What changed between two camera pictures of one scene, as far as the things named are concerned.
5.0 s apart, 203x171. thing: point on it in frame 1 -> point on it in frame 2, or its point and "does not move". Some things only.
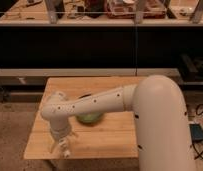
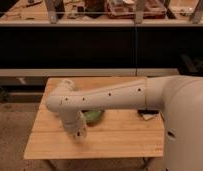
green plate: (90, 118) does not move
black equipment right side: (193, 69) does not move
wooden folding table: (114, 135) does not move
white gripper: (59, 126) -> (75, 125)
